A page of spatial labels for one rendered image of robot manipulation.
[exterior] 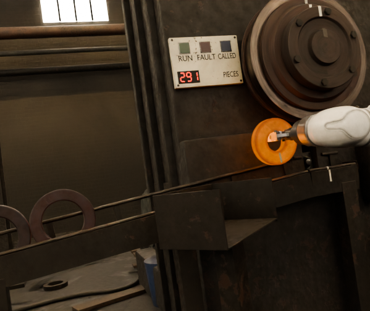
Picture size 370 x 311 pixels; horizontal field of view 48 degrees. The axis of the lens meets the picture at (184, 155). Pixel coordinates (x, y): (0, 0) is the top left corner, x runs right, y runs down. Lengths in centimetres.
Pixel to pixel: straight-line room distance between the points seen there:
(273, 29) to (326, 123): 50
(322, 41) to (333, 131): 49
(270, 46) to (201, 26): 28
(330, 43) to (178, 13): 54
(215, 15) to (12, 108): 613
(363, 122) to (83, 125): 660
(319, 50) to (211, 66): 37
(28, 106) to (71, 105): 69
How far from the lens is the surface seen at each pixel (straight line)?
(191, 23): 158
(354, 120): 107
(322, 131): 111
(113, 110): 752
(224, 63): 156
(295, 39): 145
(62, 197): 127
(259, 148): 137
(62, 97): 750
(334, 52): 151
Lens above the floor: 78
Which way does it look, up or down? 2 degrees up
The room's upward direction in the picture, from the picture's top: 8 degrees counter-clockwise
